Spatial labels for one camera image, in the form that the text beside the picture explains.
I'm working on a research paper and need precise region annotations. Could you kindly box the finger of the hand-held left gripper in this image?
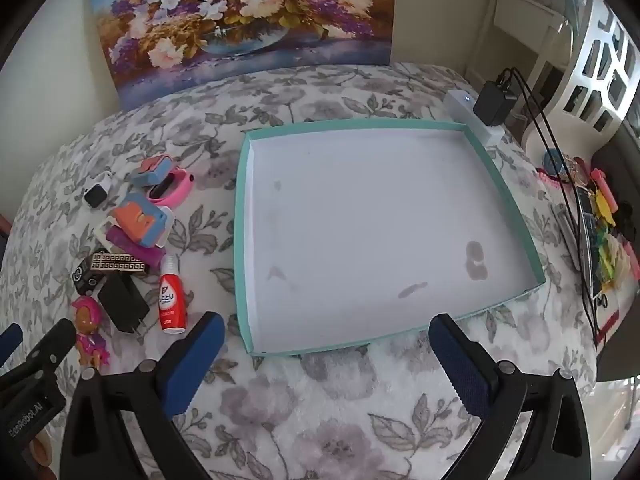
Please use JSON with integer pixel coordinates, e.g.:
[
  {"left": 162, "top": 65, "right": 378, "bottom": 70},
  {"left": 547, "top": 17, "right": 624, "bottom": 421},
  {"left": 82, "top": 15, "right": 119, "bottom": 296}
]
[
  {"left": 0, "top": 323, "right": 24, "bottom": 368},
  {"left": 27, "top": 318, "right": 77, "bottom": 378}
]

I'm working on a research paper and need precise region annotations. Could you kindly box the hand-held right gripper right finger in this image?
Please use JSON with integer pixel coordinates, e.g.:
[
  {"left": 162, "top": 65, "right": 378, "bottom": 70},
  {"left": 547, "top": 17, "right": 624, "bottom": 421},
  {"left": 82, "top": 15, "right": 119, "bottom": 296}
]
[{"left": 429, "top": 313, "right": 593, "bottom": 480}]

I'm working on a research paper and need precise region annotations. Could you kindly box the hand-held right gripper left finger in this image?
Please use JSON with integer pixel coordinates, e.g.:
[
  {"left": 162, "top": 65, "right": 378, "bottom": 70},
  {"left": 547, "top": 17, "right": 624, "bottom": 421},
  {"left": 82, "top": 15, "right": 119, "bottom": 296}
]
[{"left": 59, "top": 311, "right": 226, "bottom": 480}]

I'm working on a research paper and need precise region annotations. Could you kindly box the pink puppy toy figure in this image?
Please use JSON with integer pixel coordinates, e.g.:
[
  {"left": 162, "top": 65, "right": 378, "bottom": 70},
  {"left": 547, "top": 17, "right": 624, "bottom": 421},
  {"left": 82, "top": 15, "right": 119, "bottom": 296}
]
[{"left": 70, "top": 296, "right": 112, "bottom": 373}]

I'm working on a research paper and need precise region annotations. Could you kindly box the red white small bottle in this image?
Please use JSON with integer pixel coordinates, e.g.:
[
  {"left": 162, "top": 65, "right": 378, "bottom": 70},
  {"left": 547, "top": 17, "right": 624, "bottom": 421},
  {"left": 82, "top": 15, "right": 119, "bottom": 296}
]
[{"left": 159, "top": 254, "right": 187, "bottom": 335}]

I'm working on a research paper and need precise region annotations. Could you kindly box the black charger plug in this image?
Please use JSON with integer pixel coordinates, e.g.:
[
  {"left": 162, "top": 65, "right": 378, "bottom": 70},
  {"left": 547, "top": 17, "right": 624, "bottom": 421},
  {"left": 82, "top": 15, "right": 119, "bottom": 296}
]
[{"left": 96, "top": 271, "right": 151, "bottom": 335}]

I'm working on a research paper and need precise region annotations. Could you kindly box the black patterned buckle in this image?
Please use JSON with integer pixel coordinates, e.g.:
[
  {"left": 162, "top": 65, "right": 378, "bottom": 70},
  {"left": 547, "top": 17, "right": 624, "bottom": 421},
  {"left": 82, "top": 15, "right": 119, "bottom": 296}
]
[{"left": 72, "top": 251, "right": 151, "bottom": 297}]

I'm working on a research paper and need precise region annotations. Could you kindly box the white plastic clip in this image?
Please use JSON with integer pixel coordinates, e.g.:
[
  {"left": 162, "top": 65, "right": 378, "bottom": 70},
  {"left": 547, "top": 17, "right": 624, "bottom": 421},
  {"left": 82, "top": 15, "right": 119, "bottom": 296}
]
[{"left": 92, "top": 207, "right": 176, "bottom": 256}]

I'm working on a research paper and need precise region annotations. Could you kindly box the large orange blue toy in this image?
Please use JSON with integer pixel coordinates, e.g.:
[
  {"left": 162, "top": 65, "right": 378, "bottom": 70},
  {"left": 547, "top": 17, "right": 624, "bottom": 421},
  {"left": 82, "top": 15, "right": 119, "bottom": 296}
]
[{"left": 111, "top": 194, "right": 168, "bottom": 247}]

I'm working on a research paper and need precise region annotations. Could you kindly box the pink fitness wristband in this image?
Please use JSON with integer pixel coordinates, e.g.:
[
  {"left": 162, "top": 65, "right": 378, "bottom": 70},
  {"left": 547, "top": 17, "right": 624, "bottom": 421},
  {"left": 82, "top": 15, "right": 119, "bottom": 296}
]
[{"left": 145, "top": 169, "right": 196, "bottom": 207}]

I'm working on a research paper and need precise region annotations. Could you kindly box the teal shallow cardboard box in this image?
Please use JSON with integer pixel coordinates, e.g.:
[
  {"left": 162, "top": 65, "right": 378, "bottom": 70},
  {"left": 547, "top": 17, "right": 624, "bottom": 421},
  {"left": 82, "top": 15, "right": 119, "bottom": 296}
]
[{"left": 234, "top": 119, "right": 547, "bottom": 358}]

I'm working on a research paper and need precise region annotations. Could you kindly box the small orange blue toy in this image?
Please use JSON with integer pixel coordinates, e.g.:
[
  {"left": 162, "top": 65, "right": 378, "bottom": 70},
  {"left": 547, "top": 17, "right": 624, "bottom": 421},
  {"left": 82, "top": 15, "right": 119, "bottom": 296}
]
[{"left": 131, "top": 156, "right": 173, "bottom": 187}]

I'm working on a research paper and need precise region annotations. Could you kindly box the grey floral blanket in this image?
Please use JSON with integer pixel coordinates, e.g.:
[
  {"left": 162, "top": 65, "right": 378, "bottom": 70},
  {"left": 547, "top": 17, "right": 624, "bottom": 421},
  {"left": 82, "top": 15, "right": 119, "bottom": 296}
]
[{"left": 0, "top": 62, "right": 601, "bottom": 480}]

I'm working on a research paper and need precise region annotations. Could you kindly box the purple plastic tube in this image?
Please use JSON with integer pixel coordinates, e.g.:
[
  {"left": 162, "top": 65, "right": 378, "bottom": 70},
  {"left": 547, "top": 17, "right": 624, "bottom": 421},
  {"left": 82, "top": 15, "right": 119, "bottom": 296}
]
[{"left": 106, "top": 225, "right": 165, "bottom": 268}]

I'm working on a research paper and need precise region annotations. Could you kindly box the pile of colourful stationery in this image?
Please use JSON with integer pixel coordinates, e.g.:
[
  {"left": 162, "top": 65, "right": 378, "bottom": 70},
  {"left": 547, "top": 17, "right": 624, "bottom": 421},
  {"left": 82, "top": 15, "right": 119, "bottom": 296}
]
[{"left": 537, "top": 147, "right": 640, "bottom": 311}]

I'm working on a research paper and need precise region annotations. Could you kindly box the white power strip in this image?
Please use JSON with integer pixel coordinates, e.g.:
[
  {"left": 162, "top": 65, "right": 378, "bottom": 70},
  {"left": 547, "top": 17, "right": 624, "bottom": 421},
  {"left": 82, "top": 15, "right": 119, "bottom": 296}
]
[{"left": 442, "top": 89, "right": 506, "bottom": 147}]

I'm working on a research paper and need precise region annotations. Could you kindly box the floral still-life painting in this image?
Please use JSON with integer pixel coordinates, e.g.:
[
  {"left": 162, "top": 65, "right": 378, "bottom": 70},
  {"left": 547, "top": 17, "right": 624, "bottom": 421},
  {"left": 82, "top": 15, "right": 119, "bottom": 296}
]
[{"left": 87, "top": 0, "right": 398, "bottom": 111}]

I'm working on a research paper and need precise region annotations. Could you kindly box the white lattice furniture panel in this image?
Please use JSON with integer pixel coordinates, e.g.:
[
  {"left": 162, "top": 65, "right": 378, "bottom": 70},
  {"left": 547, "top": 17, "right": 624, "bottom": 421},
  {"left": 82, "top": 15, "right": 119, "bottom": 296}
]
[{"left": 522, "top": 0, "right": 640, "bottom": 161}]

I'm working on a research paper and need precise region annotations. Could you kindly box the white smartwatch without strap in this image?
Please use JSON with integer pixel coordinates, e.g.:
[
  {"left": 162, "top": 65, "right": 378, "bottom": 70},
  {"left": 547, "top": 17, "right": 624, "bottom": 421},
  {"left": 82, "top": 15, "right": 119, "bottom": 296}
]
[{"left": 83, "top": 170, "right": 115, "bottom": 209}]

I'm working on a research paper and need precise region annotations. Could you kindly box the black cable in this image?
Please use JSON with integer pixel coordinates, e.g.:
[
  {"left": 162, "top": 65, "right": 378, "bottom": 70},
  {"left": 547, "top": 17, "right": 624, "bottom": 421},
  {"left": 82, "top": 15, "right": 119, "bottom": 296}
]
[
  {"left": 502, "top": 66, "right": 608, "bottom": 348},
  {"left": 510, "top": 67, "right": 601, "bottom": 311}
]

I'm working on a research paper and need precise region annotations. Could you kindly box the white furniture frame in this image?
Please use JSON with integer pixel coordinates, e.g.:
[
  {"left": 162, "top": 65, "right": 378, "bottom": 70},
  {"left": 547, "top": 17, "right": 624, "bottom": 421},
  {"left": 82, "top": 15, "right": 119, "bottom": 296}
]
[{"left": 467, "top": 0, "right": 568, "bottom": 91}]

